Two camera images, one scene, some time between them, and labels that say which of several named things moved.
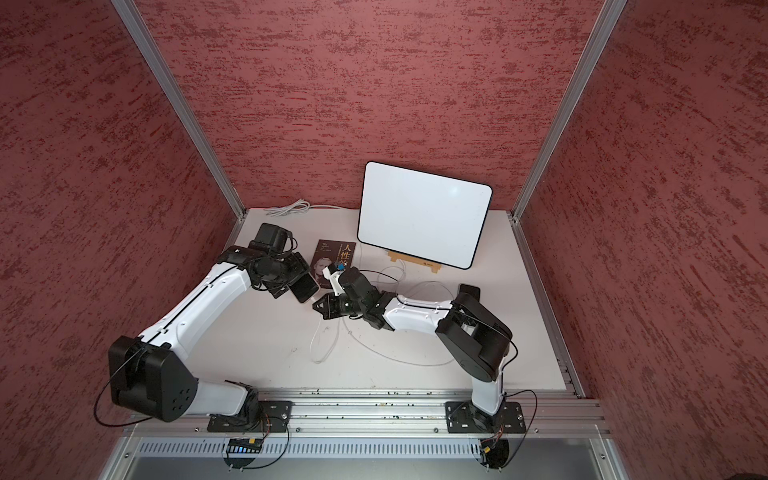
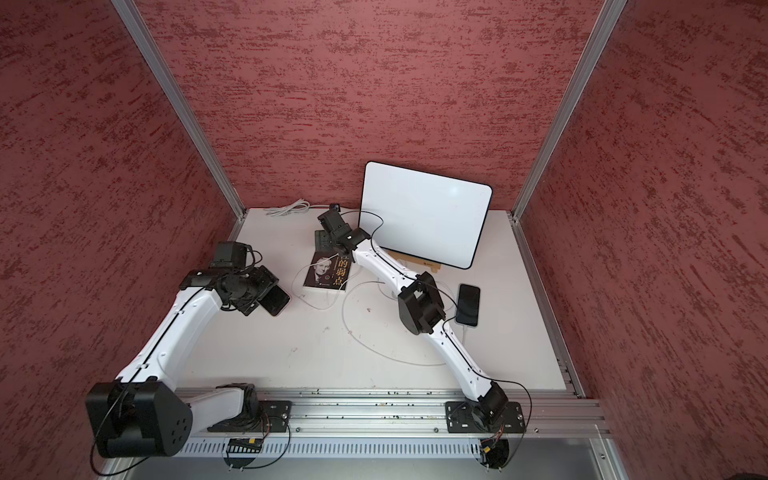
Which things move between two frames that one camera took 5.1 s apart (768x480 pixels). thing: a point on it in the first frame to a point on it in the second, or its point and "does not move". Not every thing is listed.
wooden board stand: x=394 y=256 does not move
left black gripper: x=298 y=266 to x=265 y=279
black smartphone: x=304 y=287 to x=274 y=300
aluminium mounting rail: x=398 y=414 does not move
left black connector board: x=244 y=445 does not move
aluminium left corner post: x=166 y=79 does not move
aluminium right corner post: x=563 y=109 does not move
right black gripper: x=331 y=310 to x=324 y=239
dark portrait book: x=330 y=252 does not move
